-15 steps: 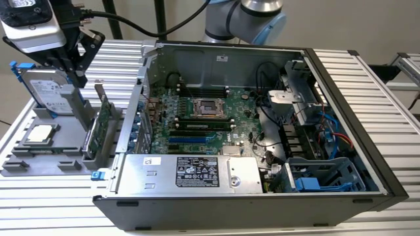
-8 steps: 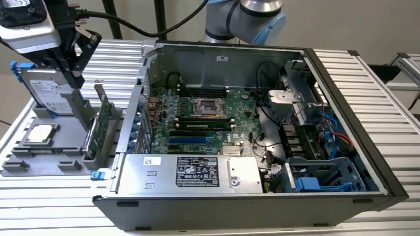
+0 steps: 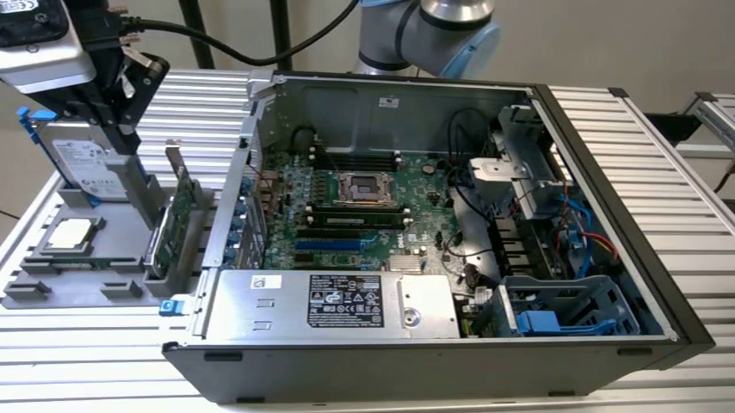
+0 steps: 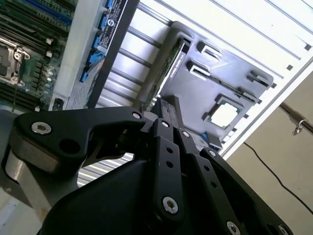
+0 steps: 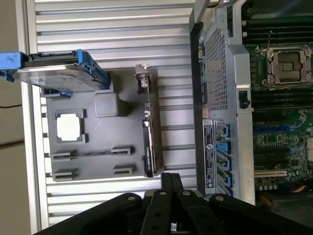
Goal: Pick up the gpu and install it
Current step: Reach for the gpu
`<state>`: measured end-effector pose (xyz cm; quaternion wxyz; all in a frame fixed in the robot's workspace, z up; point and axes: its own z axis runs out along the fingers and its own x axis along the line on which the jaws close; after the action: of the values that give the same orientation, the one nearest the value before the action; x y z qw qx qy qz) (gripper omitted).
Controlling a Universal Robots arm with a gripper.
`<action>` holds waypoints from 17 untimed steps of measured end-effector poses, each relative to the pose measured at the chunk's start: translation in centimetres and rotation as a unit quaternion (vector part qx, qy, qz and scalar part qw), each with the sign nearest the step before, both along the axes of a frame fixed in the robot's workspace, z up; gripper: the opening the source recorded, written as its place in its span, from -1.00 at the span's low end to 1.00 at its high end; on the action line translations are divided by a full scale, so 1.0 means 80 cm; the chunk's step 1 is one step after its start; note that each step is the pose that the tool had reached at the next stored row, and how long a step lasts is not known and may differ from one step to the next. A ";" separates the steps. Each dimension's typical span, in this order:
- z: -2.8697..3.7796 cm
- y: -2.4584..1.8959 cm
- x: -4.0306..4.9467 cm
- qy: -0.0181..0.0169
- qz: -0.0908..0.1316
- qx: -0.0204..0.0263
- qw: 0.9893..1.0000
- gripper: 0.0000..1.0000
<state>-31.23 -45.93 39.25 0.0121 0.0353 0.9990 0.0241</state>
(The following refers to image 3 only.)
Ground grey parts rack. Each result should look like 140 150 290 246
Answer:
0 148 218 311

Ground blue wire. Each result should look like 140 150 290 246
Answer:
555 193 596 283

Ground thick black camera cable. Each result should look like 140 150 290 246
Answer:
118 0 360 68

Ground black stand pole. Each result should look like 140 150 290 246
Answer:
178 0 218 70
268 0 295 73

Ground blue disk carrier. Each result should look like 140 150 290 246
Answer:
515 311 641 337

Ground aluminium side table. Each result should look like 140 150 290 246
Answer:
674 91 735 203

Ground small silver heatsink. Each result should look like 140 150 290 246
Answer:
390 254 427 274

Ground hard disk in blue carrier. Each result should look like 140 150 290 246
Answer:
16 106 135 207

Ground graphics card with black shroud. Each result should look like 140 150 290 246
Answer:
143 137 200 279

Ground black wire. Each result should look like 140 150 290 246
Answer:
446 107 490 182

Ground green motherboard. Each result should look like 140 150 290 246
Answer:
260 148 495 299

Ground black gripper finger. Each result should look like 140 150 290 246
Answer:
107 51 172 157
32 90 120 157

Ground grey plastic disk bay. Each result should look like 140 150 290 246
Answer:
479 274 642 339

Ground RAM stick with white label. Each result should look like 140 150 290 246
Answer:
312 214 404 227

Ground black expansion slot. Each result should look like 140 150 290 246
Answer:
296 227 370 240

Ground silver metal bracket plate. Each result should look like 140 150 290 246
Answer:
467 157 531 184

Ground black disk bay rack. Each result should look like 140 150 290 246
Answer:
487 214 570 279

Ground silver power supply unit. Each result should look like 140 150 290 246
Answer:
203 268 464 342

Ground CPU socket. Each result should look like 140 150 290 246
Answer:
332 170 399 203

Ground blue expansion slot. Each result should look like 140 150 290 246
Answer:
294 239 370 253

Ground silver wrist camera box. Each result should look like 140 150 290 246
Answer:
0 0 98 95

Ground open black PC case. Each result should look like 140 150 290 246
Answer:
162 68 718 406

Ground silver CPU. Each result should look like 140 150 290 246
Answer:
44 218 96 251

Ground grey metal drive cage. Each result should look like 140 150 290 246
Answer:
488 104 576 221

